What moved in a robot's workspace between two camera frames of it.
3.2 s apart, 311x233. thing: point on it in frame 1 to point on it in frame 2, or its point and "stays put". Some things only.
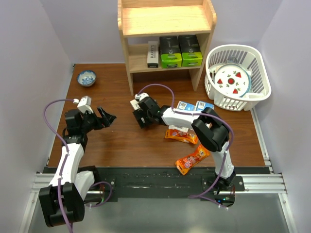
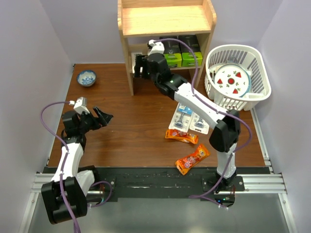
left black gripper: x=104 y=122 stays put
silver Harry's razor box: x=135 y=104 to x=133 y=61
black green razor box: x=190 y=52 stays put
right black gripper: x=139 y=114 to x=141 y=60
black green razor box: x=171 y=55 stays put
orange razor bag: x=186 y=135 stays put
